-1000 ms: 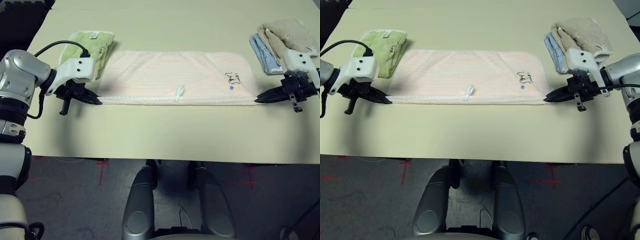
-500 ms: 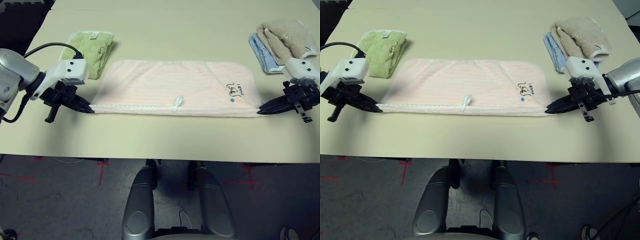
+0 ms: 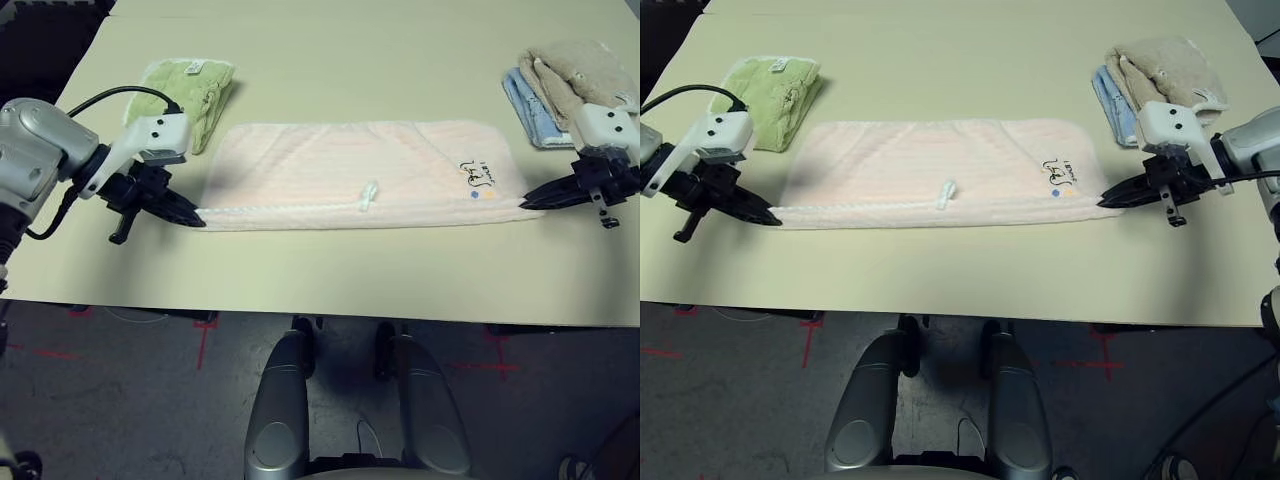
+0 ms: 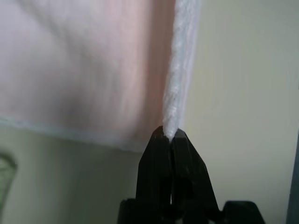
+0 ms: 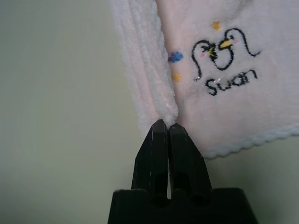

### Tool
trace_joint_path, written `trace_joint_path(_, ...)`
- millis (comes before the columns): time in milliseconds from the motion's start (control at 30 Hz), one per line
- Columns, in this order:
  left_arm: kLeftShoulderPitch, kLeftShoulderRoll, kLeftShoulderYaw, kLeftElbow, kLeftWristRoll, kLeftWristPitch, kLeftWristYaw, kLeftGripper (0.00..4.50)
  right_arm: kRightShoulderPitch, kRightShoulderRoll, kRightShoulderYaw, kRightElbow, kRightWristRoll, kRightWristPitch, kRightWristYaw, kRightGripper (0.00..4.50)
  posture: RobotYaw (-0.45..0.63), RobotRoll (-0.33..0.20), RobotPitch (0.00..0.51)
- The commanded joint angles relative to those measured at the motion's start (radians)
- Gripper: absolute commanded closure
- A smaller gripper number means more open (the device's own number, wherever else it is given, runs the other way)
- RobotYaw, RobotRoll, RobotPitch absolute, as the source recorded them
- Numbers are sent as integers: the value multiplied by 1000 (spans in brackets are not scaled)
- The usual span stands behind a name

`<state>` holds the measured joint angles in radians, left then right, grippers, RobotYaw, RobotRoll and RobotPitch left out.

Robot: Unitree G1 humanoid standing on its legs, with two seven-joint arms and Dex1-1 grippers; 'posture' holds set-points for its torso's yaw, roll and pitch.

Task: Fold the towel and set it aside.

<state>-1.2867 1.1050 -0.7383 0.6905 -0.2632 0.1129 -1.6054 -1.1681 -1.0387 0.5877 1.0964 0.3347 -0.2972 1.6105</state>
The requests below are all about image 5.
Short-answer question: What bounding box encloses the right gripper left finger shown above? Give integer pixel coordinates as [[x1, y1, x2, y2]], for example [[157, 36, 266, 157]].
[[131, 119, 169, 191]]

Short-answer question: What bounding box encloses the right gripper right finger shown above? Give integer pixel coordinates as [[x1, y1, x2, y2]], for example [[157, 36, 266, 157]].
[[168, 123, 213, 191]]

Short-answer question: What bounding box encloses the pink embroidered towel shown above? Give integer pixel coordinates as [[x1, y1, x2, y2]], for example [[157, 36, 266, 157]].
[[109, 0, 299, 161]]

